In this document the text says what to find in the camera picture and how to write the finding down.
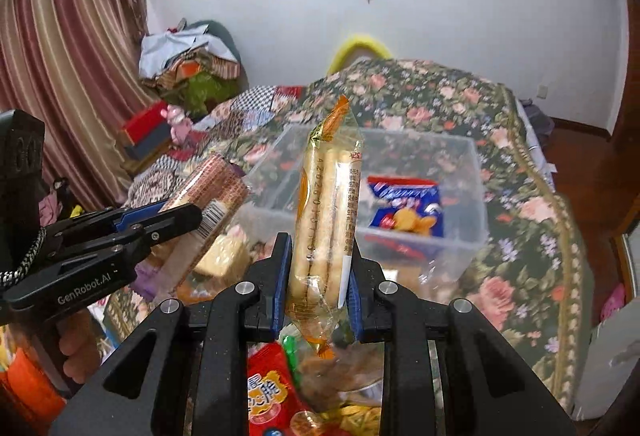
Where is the floral blanket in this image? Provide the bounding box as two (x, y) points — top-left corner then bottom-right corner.
(102, 56), (596, 414)

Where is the blue cracker packet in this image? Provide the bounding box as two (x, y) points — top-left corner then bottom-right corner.
(366, 175), (445, 238)

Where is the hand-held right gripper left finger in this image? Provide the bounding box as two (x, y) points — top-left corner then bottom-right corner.
(47, 232), (293, 436)

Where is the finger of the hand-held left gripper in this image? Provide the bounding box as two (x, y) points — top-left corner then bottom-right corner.
(44, 203), (203, 251)
(0, 225), (162, 323)

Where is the clear plastic storage box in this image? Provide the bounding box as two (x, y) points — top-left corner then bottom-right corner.
(234, 123), (492, 289)

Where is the pink plush toy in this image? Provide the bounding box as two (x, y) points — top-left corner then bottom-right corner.
(166, 105), (195, 143)

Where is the red snack packet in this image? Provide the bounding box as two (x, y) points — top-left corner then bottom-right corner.
(246, 342), (303, 436)

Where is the purple snack packet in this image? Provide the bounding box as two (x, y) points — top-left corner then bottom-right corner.
(131, 259), (173, 303)

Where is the brown printed biscuit packet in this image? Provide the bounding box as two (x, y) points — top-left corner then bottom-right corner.
(157, 153), (251, 244)

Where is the yellow curved cushion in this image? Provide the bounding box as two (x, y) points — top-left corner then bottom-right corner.
(326, 33), (395, 74)

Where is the orange container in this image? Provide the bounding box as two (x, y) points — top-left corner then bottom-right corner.
(0, 345), (68, 419)

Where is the gold wrapped candy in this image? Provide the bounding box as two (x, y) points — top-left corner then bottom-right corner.
(289, 408), (327, 436)

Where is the green wrapped candy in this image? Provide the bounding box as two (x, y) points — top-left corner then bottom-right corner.
(281, 335), (302, 384)

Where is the red box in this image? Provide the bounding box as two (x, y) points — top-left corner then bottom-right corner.
(122, 100), (171, 144)

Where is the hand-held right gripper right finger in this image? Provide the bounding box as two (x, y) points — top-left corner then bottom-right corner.
(344, 242), (577, 436)

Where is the pink striped curtain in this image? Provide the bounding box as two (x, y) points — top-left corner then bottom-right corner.
(0, 0), (151, 212)

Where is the pale yellow snack packet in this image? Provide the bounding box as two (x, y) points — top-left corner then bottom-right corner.
(192, 233), (252, 278)

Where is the pile of clothes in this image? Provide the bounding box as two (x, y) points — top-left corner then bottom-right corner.
(138, 18), (248, 114)

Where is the person's left hand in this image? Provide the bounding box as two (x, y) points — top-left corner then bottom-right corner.
(56, 309), (103, 384)

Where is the pink cloth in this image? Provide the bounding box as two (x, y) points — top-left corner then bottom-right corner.
(599, 283), (627, 323)

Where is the white appliance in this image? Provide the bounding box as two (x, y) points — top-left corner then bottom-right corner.
(572, 309), (640, 421)

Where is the clear orange biscuit stick packet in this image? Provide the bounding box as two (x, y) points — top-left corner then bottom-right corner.
(284, 94), (367, 361)

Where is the checkered patchwork blanket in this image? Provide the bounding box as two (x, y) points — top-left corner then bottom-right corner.
(192, 85), (307, 137)

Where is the black white braided cord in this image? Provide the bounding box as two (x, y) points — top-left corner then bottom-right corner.
(0, 226), (49, 288)

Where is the grey blue box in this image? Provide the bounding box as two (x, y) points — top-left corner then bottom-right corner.
(122, 126), (175, 163)

